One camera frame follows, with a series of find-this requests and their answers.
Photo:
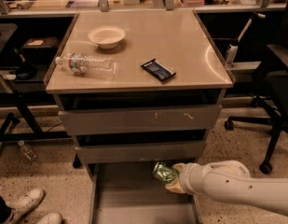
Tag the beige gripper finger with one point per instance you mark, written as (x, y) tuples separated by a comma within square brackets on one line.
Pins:
[(178, 166), (175, 187)]

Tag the crushed green can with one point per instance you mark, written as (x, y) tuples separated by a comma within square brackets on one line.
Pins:
[(165, 173)]

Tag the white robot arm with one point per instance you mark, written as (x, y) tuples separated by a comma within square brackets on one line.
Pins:
[(231, 182)]

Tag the middle grey drawer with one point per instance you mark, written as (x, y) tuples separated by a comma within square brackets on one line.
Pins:
[(141, 152)]

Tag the grey drawer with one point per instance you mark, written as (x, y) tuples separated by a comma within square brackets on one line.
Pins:
[(140, 119), (127, 193), (141, 152)]

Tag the top grey drawer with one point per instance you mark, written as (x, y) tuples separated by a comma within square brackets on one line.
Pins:
[(140, 119)]

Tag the bottom grey drawer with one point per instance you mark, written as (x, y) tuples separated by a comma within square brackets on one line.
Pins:
[(127, 193)]

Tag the grey drawer cabinet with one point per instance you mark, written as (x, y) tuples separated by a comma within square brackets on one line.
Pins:
[(176, 39)]

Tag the dark blue snack wrapper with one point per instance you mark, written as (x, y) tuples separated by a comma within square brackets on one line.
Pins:
[(157, 70)]

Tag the black office chair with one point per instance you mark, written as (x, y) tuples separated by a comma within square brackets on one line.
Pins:
[(272, 76)]

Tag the white sneaker lower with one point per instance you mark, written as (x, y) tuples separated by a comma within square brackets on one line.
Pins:
[(50, 219)]

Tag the clear plastic water bottle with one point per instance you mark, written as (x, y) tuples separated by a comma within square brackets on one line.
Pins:
[(81, 64)]

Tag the water bottle on floor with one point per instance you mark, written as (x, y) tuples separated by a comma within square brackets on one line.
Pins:
[(27, 151)]

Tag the white paper bowl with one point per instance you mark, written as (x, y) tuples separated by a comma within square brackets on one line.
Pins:
[(106, 37)]

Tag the black box under desk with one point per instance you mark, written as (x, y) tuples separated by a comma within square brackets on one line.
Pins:
[(44, 47)]

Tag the white handled tool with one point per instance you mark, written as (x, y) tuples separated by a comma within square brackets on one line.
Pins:
[(232, 48)]

